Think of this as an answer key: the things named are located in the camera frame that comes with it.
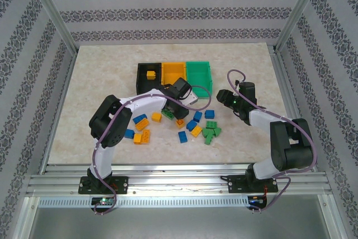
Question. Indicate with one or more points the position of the blue lego brick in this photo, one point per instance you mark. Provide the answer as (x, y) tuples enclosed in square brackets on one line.
[(191, 124), (140, 118), (209, 114), (129, 133), (197, 116), (183, 137)]

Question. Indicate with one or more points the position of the yellow lego brick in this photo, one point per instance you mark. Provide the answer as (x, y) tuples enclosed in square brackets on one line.
[(142, 124), (151, 75), (157, 117), (196, 131), (146, 136), (137, 139), (180, 124)]

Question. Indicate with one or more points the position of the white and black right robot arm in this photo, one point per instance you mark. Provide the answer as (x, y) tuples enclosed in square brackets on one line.
[(293, 155)]

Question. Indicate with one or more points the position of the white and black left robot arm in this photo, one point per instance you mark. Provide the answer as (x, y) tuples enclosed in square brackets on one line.
[(104, 163)]

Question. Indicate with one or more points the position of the yellow plastic bin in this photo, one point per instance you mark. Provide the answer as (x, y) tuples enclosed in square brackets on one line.
[(170, 75)]

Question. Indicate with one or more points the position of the green plastic bin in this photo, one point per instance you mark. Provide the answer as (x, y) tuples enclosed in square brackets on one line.
[(200, 79)]

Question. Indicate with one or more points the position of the black plastic bin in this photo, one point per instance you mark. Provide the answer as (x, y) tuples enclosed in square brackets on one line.
[(142, 82)]

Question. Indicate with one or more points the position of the small circuit board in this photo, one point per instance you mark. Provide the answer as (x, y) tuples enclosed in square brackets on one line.
[(256, 199)]

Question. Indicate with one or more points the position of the grey metal panel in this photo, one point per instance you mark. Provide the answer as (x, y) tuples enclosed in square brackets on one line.
[(179, 222)]

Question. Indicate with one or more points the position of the circuit board with green light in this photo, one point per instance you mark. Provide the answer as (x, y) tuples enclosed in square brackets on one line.
[(103, 201)]

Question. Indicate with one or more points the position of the aluminium side rail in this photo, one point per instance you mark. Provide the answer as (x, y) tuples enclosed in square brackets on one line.
[(286, 82), (60, 106)]

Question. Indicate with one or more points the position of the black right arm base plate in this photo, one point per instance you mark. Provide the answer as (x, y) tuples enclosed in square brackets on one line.
[(237, 184)]

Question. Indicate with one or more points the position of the aluminium mounting rail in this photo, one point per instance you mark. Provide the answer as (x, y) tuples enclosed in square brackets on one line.
[(179, 178)]

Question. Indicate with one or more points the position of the aluminium frame post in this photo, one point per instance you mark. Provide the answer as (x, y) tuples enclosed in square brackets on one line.
[(53, 12), (302, 9)]

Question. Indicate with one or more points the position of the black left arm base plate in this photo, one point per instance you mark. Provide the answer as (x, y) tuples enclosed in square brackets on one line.
[(123, 184)]

